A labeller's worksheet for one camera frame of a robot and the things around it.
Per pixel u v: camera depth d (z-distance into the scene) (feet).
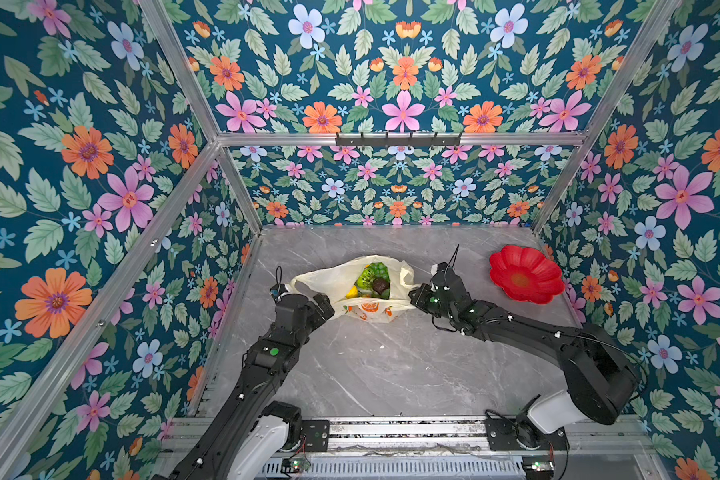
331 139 2.98
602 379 1.43
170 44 2.36
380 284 3.16
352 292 3.11
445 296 2.19
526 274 3.45
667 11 2.22
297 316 1.96
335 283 2.89
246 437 1.85
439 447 2.37
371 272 3.24
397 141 3.03
